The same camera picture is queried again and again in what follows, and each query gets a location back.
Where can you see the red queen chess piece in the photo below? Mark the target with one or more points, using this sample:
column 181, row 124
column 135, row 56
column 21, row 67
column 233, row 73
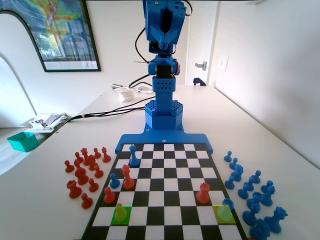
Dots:
column 84, row 156

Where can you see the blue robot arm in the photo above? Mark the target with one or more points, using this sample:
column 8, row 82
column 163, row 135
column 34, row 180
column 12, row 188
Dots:
column 163, row 95

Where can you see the black zip tie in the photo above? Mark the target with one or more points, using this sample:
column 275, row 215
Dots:
column 141, row 62

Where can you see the white light switch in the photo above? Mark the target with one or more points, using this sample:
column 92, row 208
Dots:
column 223, row 63

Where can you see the white door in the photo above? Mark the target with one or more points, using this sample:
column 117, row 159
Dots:
column 200, row 37

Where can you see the teal plastic box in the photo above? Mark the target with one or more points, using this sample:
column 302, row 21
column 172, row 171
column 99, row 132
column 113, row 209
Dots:
column 23, row 143

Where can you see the black framed map poster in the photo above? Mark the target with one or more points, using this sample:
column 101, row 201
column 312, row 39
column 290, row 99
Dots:
column 65, row 32

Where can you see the blue king chess piece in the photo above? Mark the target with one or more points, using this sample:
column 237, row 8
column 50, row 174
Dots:
column 134, row 160

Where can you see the red pawn chess piece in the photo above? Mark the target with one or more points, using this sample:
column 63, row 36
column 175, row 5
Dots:
column 121, row 215
column 86, row 203
column 93, row 187
column 98, row 173
column 68, row 168
column 76, row 164
column 78, row 158
column 109, row 197
column 97, row 154

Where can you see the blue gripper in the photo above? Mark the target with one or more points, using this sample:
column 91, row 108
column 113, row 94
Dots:
column 167, row 35

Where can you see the blue printed part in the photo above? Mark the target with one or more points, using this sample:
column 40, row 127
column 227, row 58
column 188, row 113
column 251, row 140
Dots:
column 199, row 81

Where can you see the pile of paper packets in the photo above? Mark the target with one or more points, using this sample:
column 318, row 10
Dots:
column 50, row 121

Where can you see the white printed leaflet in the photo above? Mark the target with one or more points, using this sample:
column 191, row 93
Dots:
column 142, row 89

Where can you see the black and white chessboard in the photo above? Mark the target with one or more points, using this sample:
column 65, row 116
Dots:
column 162, row 175

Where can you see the red bishop chess piece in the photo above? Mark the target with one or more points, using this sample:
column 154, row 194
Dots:
column 106, row 157

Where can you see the blue base plate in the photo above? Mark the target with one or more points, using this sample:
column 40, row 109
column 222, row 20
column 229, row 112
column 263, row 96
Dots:
column 140, row 138

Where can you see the silver metal cylinder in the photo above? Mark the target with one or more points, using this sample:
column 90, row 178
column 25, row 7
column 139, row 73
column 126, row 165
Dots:
column 115, row 86

